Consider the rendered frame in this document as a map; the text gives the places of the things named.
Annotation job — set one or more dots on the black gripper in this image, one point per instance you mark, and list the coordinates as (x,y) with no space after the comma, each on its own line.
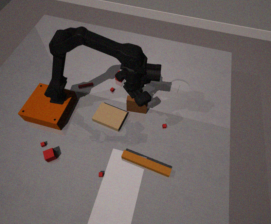
(134,89)

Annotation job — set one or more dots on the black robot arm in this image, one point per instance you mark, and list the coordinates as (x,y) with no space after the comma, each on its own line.
(131,57)

